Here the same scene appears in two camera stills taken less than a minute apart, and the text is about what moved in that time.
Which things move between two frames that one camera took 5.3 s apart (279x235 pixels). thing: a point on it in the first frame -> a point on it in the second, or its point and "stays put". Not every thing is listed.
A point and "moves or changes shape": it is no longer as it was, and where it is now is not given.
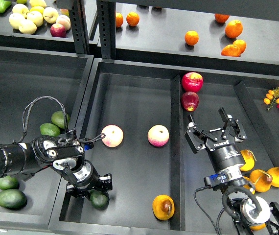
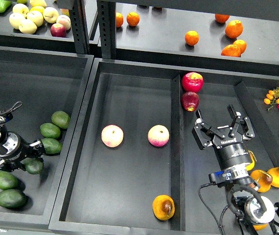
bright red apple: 192,82 stays put
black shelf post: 106,17 stays put
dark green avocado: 100,200 moves or changes shape
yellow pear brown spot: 163,207 stays put
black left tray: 22,89 stays put
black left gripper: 87,176 -> 16,148
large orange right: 233,29 stays put
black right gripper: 225,154 -> 231,151
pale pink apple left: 114,135 stays put
